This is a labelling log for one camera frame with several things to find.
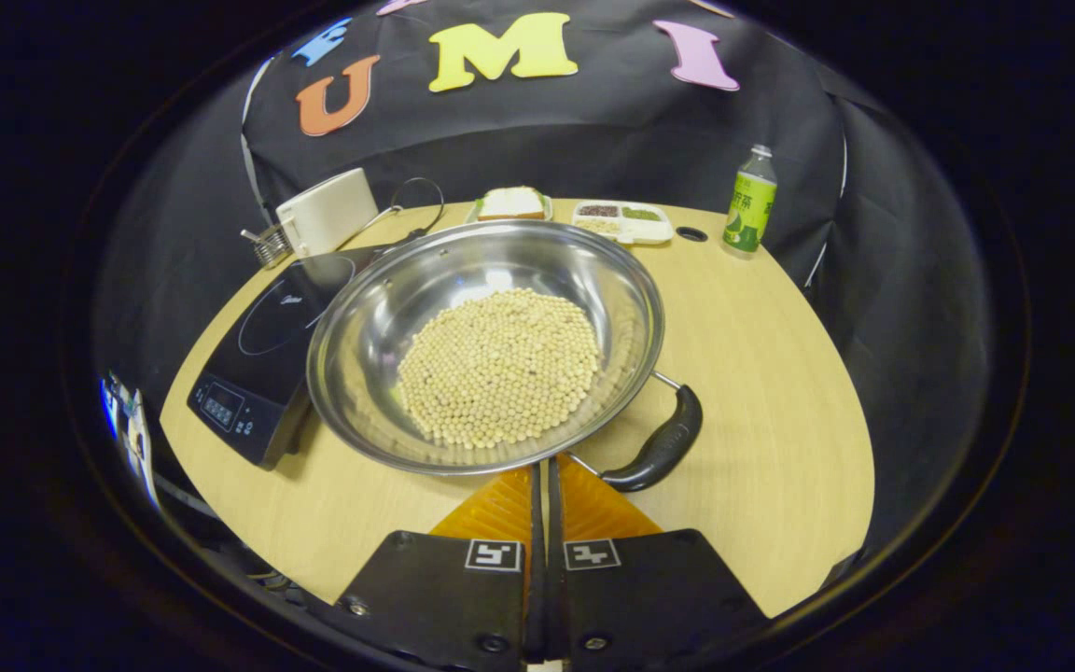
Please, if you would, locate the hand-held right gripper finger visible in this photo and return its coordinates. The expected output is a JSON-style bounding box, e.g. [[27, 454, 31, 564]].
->
[[332, 462, 548, 669], [547, 455, 774, 665]]

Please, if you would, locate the pile of soybeans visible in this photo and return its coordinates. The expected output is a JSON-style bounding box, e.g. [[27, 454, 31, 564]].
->
[[396, 287, 604, 451]]

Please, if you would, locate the stainless steel pot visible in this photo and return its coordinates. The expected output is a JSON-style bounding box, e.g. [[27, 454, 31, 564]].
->
[[306, 219, 704, 494]]

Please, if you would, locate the black induction cooktop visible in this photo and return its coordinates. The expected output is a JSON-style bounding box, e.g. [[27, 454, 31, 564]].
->
[[187, 241, 412, 470]]

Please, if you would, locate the white divided tray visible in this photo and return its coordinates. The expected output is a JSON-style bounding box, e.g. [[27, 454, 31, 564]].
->
[[572, 201, 676, 246]]

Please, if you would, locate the small white plate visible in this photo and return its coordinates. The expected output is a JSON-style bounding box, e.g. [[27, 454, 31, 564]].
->
[[468, 187, 554, 225]]

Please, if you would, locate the sandwich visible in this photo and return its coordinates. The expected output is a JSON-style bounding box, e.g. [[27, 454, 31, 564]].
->
[[479, 186, 546, 221]]

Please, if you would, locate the white toaster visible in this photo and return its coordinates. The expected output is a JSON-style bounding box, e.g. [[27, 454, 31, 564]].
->
[[276, 168, 380, 259]]

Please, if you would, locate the green drink bottle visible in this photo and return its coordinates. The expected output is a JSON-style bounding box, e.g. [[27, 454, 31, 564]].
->
[[722, 144, 778, 255]]

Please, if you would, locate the white and blue object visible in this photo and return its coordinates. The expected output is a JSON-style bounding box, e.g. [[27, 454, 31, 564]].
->
[[99, 369, 162, 511]]

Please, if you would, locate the black power cable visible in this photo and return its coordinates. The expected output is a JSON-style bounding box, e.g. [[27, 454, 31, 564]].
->
[[379, 177, 446, 251]]

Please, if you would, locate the wire utensil holder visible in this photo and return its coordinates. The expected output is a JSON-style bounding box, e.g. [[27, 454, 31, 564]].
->
[[241, 224, 294, 270]]

